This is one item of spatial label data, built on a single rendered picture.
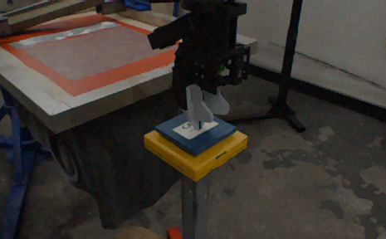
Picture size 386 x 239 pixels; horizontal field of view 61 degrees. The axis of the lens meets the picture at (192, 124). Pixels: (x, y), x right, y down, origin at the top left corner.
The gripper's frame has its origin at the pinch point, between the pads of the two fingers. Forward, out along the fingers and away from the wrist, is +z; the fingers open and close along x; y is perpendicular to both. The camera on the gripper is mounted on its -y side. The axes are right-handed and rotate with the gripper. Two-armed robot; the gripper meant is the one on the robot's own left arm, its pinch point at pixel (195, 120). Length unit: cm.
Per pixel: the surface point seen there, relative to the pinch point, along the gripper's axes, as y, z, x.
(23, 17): -81, -2, 3
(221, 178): -59, 98, 80
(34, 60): -54, 3, -6
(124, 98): -17.3, 1.2, -2.7
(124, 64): -35.5, 2.8, 9.7
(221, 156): 6.4, 3.6, -0.6
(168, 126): -3.3, 1.3, -3.1
